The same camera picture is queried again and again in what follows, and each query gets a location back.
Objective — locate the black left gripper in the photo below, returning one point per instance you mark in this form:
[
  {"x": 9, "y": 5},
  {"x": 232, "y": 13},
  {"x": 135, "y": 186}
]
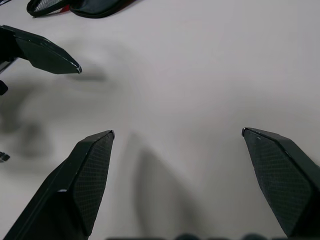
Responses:
[{"x": 7, "y": 45}]

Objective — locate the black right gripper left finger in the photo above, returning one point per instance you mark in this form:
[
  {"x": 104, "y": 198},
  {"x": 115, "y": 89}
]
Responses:
[{"x": 62, "y": 195}]

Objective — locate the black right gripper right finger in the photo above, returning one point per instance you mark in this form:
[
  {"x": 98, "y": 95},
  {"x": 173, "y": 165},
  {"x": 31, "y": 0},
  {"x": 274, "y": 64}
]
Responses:
[{"x": 282, "y": 180}]

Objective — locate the red and black paddle case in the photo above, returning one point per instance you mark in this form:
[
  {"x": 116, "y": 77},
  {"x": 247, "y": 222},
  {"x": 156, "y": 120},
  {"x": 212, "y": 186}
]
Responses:
[{"x": 95, "y": 10}]

